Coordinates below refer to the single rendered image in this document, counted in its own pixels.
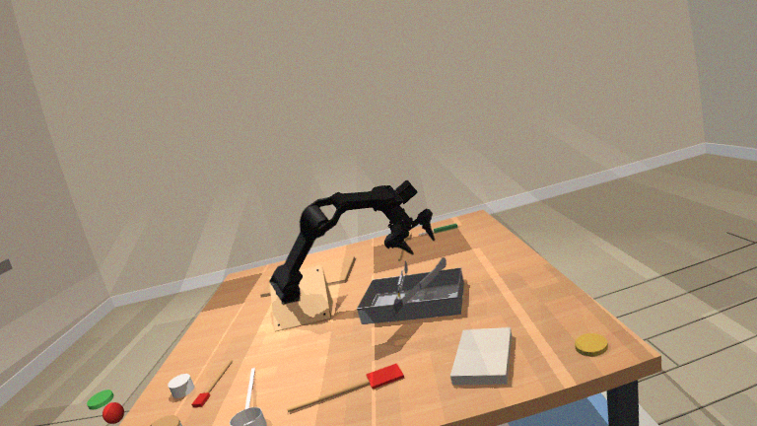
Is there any white cylinder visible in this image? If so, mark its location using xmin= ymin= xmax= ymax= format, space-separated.
xmin=169 ymin=374 xmax=194 ymax=398

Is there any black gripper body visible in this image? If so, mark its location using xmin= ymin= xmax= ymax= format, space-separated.
xmin=384 ymin=208 xmax=433 ymax=249

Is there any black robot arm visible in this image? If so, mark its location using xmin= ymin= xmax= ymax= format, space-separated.
xmin=269 ymin=180 xmax=418 ymax=305

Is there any grey rectangular metal tin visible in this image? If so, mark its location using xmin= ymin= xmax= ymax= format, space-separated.
xmin=356 ymin=267 xmax=464 ymax=324

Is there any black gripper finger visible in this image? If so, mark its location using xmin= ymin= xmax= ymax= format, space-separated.
xmin=392 ymin=240 xmax=414 ymax=255
xmin=422 ymin=221 xmax=435 ymax=241

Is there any white long-handled ladle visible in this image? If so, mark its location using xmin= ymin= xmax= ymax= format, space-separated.
xmin=230 ymin=367 xmax=267 ymax=426

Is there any yellow flat disc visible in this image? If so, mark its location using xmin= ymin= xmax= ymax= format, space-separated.
xmin=575 ymin=333 xmax=608 ymax=357

